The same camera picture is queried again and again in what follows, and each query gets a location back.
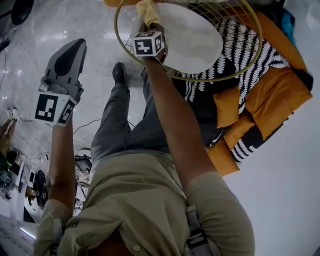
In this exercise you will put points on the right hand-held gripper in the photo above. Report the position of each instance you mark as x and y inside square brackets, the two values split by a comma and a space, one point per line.
[143, 46]

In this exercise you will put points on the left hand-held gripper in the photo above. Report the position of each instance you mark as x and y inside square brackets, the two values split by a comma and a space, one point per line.
[47, 107]

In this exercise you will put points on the yellow cloth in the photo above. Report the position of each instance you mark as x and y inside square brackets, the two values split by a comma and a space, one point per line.
[148, 12]

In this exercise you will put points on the person's right forearm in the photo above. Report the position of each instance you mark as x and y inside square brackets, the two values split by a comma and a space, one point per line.
[170, 117]

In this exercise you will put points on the person's left forearm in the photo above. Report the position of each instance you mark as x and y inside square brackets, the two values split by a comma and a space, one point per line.
[61, 155]

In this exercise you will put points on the person's black shoe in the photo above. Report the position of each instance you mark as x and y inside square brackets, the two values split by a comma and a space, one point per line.
[119, 72]

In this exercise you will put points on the person's grey trousers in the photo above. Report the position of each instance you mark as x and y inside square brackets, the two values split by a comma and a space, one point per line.
[112, 125]

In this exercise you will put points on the small orange cushion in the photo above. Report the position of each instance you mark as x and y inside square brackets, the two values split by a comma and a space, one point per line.
[226, 107]

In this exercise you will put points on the black round speaker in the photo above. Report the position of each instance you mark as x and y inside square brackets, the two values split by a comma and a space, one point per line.
[40, 185]

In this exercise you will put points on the orange sofa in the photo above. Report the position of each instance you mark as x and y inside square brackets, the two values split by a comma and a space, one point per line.
[280, 100]

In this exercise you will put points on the blue bag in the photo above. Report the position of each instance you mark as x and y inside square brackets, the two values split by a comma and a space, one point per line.
[290, 25]

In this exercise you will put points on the person's beige shirt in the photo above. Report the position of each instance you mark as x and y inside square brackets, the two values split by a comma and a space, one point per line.
[140, 200]

